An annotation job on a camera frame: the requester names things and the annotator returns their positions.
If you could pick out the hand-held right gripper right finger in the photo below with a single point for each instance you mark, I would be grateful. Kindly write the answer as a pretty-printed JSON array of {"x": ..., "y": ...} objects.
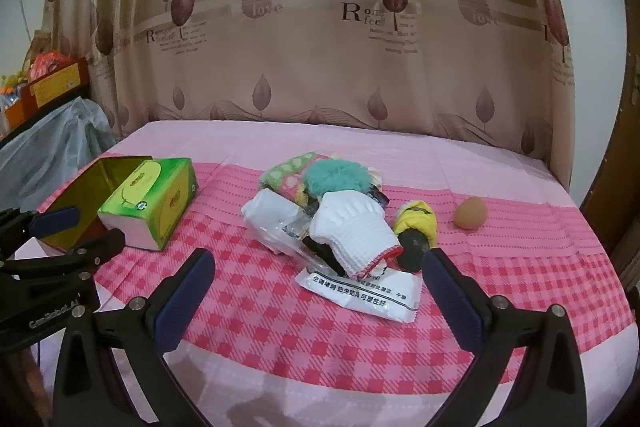
[{"x": 450, "y": 302}]

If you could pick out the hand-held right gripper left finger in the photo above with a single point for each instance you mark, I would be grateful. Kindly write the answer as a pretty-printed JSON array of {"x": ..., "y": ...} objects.
[{"x": 185, "y": 302}]

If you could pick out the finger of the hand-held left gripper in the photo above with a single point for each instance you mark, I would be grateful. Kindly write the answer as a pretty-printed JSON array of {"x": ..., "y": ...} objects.
[
  {"x": 55, "y": 219},
  {"x": 95, "y": 251}
]

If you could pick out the gold tin box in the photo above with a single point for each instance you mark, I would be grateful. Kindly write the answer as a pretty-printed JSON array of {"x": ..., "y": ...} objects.
[{"x": 75, "y": 192}]

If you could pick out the yellow plush toy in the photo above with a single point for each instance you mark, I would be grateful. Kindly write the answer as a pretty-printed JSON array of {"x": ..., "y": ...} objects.
[{"x": 417, "y": 219}]

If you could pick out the white printed sachet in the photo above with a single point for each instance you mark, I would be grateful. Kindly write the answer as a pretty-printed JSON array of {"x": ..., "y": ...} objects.
[{"x": 360, "y": 294}]

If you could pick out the beige makeup sponge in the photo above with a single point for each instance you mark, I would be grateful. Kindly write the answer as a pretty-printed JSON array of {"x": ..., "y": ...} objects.
[{"x": 470, "y": 213}]

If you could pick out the white towel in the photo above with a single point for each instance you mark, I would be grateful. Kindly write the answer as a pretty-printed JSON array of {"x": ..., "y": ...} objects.
[{"x": 355, "y": 227}]

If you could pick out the blue and black packet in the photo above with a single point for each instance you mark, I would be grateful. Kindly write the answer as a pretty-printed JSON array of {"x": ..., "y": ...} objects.
[{"x": 376, "y": 196}]

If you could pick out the dotted striped towel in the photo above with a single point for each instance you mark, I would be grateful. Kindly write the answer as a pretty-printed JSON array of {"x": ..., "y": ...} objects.
[{"x": 287, "y": 174}]

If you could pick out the teal fluffy puff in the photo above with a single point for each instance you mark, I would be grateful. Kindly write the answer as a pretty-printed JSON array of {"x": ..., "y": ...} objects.
[{"x": 335, "y": 177}]

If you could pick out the person's left forearm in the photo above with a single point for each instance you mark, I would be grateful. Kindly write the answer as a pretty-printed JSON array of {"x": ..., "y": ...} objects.
[{"x": 17, "y": 389}]

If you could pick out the green tissue pack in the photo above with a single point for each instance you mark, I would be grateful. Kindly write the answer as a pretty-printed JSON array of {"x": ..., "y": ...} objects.
[{"x": 150, "y": 202}]

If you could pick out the translucent grey plastic bag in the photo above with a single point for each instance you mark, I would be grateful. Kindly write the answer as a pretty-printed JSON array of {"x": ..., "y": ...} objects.
[{"x": 50, "y": 142}]

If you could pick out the pink checked cloth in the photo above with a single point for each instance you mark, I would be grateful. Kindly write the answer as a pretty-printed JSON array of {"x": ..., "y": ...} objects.
[{"x": 280, "y": 332}]

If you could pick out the small orange box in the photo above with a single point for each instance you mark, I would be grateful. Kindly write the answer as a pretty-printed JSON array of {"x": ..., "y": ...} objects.
[{"x": 17, "y": 114}]

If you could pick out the orange box with yellow label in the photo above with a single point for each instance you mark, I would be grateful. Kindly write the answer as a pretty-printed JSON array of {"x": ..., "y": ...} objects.
[{"x": 55, "y": 84}]

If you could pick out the red plastic bag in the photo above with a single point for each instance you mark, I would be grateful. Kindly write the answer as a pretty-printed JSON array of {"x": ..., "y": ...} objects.
[{"x": 45, "y": 64}]

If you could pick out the beige leaf print curtain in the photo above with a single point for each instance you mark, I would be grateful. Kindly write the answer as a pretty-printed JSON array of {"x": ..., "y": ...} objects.
[{"x": 320, "y": 57}]

